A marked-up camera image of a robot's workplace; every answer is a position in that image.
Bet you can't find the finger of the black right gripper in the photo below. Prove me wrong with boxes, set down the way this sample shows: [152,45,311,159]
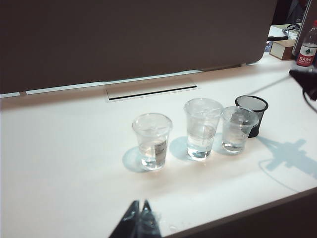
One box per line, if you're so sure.
[302,85,317,101]
[289,68,317,88]

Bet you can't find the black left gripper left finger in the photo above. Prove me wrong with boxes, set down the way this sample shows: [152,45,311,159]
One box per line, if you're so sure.
[108,199,141,238]

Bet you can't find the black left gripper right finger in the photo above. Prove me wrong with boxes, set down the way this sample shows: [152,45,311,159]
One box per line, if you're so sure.
[138,199,162,238]

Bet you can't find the white plastic straw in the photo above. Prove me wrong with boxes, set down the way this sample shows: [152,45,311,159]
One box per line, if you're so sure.
[247,74,294,97]

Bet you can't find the black mesh pen holder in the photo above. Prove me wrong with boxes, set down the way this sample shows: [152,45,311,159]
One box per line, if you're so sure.
[235,95,269,138]

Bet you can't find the small clear lidded cup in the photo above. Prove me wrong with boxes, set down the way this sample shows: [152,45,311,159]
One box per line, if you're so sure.
[220,106,259,154]

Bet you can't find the clear cup with white label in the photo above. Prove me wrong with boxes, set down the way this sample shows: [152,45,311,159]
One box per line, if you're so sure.
[131,113,173,172]

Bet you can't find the tall clear logo cup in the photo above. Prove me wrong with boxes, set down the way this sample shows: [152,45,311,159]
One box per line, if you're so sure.
[183,97,224,162]

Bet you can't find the red-label water bottle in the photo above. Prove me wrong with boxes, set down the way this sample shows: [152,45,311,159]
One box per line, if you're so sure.
[296,20,317,67]

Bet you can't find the beige cardboard box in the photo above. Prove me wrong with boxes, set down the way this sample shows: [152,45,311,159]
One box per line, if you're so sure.
[269,40,297,60]

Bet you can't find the brown desk partition panel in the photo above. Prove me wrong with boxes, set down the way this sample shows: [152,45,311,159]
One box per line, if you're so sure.
[0,0,278,95]

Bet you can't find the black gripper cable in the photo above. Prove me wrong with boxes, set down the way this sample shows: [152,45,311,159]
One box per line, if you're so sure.
[301,89,317,112]

